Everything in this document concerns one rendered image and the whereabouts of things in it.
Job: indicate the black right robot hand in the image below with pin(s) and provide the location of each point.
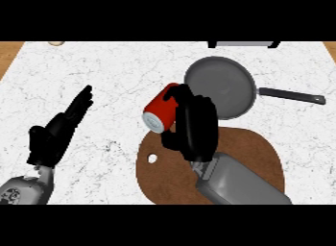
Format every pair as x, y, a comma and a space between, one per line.
197, 128

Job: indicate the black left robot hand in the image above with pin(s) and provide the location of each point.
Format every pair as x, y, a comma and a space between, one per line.
56, 128

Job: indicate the red can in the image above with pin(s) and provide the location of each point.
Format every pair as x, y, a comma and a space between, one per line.
160, 109

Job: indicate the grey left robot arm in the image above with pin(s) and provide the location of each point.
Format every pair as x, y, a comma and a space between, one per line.
25, 189

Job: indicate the grey frying pan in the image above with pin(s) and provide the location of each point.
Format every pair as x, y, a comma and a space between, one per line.
221, 86

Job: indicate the brown wooden cutting board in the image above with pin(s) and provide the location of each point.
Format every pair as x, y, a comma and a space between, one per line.
250, 160

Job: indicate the small beige round object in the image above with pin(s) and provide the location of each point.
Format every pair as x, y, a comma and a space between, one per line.
56, 43

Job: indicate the grey appliance with black legs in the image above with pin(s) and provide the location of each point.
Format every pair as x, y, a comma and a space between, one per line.
243, 44

